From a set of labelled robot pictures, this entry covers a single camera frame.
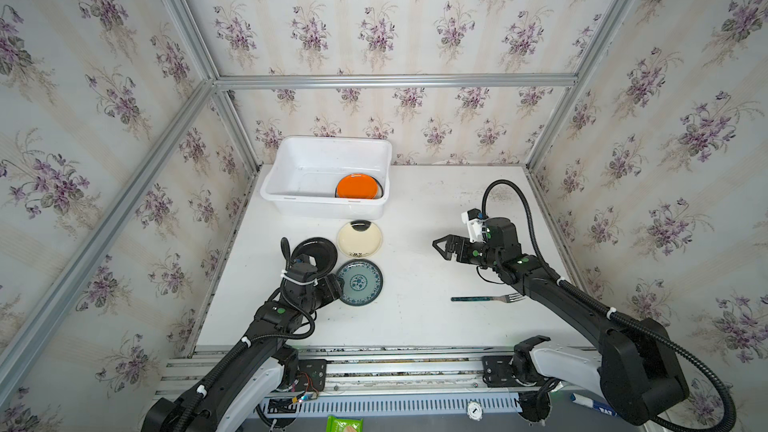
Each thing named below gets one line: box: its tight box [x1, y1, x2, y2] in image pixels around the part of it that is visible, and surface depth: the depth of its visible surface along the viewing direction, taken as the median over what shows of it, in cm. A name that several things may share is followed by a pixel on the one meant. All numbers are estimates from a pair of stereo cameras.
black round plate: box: [290, 237, 338, 279], surface depth 95 cm
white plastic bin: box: [260, 136, 393, 220], surface depth 114 cm
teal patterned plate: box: [337, 258, 384, 307], surface depth 90 cm
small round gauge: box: [466, 401, 484, 422], surface depth 70 cm
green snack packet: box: [326, 415, 364, 432], surface depth 67 cm
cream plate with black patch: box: [337, 220, 382, 258], surface depth 102 cm
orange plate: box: [335, 173, 384, 199], surface depth 110 cm
